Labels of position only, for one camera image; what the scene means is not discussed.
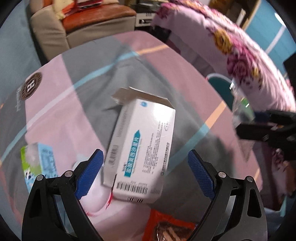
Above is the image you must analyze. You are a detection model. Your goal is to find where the pink floral blanket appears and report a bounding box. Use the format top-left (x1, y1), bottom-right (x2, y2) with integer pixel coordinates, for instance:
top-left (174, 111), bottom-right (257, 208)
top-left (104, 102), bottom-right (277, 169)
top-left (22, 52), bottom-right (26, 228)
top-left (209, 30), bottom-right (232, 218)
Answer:
top-left (150, 0), bottom-right (296, 197)

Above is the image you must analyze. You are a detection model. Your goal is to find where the beige armchair orange cushion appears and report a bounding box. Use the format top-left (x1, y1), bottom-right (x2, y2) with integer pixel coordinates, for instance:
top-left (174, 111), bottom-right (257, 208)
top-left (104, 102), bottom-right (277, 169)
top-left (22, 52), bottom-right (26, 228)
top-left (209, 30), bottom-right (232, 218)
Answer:
top-left (29, 1), bottom-right (137, 60)

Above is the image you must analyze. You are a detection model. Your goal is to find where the pink grey checked bedsheet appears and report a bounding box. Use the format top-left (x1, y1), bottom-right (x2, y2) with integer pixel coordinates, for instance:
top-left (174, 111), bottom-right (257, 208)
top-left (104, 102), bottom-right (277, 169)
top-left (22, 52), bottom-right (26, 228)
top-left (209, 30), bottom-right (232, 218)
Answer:
top-left (1, 31), bottom-right (263, 240)

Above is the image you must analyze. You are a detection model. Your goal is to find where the orange red snack packet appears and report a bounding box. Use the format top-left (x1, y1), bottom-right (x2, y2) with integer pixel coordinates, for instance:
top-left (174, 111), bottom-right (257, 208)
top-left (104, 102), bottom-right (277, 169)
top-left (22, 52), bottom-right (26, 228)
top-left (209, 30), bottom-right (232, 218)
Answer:
top-left (142, 209), bottom-right (196, 241)

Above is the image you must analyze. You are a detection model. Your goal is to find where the black stereo device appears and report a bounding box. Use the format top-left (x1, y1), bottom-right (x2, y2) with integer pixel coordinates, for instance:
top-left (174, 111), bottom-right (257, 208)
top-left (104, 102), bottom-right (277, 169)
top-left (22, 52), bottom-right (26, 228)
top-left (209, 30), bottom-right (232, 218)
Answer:
top-left (130, 1), bottom-right (161, 28)

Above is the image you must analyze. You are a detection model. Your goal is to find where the white medicine box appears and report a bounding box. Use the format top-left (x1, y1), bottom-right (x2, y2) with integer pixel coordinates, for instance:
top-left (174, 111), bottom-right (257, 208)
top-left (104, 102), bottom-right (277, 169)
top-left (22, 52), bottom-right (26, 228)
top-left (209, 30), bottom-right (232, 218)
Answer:
top-left (103, 87), bottom-right (176, 204)

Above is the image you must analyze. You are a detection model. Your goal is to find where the white pink plastic lid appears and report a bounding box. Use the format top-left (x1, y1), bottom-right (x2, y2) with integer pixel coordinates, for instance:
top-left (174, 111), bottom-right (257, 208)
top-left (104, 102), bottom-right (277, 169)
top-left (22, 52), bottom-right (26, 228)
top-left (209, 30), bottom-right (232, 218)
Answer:
top-left (80, 167), bottom-right (112, 217)

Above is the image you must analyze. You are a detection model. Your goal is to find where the blue green milk carton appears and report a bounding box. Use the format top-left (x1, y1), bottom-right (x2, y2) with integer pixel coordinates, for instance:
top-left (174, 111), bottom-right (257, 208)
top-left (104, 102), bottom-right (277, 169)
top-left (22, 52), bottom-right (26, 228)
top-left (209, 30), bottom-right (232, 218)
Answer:
top-left (21, 143), bottom-right (58, 192)

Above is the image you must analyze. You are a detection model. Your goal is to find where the clear plastic water bottle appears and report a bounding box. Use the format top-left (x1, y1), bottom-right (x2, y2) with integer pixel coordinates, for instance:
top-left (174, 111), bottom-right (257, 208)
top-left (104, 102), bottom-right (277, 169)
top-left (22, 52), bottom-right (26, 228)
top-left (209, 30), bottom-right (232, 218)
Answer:
top-left (229, 79), bottom-right (255, 128)

